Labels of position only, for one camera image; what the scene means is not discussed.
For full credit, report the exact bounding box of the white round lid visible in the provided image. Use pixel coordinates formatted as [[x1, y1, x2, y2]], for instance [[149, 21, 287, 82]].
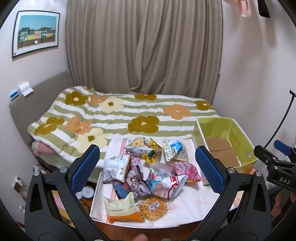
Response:
[[76, 186, 94, 200]]

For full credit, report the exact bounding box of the pink snack packet orange edge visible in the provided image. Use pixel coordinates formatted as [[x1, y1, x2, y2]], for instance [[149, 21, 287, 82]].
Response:
[[173, 161, 203, 183]]

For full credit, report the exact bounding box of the round waffle packet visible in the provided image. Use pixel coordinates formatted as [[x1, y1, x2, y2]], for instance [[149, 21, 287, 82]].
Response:
[[137, 196, 173, 222]]

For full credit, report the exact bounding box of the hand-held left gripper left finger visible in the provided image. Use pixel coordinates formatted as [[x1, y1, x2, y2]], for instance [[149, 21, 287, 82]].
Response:
[[24, 144, 109, 241]]

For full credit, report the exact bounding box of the pink cartoon snack packet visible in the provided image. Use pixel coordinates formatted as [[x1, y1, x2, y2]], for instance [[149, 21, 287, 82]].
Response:
[[126, 157, 151, 199]]

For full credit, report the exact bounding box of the white pink strawberry snack packet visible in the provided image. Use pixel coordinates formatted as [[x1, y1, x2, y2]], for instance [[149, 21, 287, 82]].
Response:
[[150, 175, 188, 200]]

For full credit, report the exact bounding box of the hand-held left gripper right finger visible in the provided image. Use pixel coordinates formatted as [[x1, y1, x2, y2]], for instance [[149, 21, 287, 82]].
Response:
[[195, 145, 272, 241]]

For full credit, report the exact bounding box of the pink hanging cloth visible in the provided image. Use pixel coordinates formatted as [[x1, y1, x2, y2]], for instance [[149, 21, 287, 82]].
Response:
[[225, 0, 252, 18]]

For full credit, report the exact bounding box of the grey potato chips packet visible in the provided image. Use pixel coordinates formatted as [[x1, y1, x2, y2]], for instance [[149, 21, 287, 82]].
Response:
[[123, 137, 154, 158]]

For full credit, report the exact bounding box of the silver white snack packet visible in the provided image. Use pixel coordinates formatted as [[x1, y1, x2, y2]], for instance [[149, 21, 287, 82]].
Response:
[[102, 154, 131, 184]]

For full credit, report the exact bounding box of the cream orange snack packet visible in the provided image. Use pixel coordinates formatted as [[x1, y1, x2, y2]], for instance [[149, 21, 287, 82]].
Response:
[[103, 192, 145, 224]]

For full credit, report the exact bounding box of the person's right hand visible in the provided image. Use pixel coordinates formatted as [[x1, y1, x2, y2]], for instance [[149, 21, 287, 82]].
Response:
[[271, 189, 296, 217]]

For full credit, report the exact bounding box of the white paper roll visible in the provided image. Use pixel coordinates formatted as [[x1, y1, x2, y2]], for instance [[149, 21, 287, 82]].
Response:
[[18, 81, 33, 96]]

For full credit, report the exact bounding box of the framed wall poster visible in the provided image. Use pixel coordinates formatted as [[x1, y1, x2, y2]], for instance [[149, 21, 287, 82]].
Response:
[[11, 10, 60, 58]]

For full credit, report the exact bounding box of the dark blue orange snack packet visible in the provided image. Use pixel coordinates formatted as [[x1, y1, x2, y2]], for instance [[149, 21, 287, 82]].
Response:
[[112, 181, 133, 200]]

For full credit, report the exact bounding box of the green cardboard box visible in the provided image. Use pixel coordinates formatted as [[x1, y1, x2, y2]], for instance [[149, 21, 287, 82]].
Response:
[[193, 117, 258, 186]]

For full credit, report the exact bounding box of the clear plastic snack packet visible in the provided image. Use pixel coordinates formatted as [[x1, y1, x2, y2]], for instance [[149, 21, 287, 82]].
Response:
[[150, 162, 176, 177]]

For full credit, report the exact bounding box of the blue white small box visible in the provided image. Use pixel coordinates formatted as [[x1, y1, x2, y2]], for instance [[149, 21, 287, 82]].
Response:
[[9, 90, 21, 102]]

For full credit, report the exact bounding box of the white pink patterned table cloth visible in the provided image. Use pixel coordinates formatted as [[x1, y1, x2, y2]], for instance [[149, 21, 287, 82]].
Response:
[[90, 137, 232, 227]]

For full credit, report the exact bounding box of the grey bed headboard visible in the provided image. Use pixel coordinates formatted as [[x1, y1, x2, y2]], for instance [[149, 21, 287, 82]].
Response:
[[9, 70, 78, 167]]

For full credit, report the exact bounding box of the green striped flower blanket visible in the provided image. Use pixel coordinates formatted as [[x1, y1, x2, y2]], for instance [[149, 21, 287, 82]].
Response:
[[28, 86, 220, 169]]

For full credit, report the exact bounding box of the gold snack packet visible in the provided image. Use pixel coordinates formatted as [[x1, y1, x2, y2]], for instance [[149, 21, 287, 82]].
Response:
[[142, 138, 163, 164]]

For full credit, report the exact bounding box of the white blue yellow snack packet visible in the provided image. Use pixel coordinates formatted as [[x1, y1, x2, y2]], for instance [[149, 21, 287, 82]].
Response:
[[163, 139, 189, 162]]

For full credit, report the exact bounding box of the beige curtain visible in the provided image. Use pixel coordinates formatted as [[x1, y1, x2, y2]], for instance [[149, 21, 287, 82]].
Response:
[[66, 0, 223, 102]]

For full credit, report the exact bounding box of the pink pillow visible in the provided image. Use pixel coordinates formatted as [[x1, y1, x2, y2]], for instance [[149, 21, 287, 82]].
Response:
[[32, 141, 57, 156]]

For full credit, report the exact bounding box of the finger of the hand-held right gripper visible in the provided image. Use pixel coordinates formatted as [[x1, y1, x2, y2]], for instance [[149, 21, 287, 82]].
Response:
[[254, 145, 279, 166], [273, 140, 291, 156]]

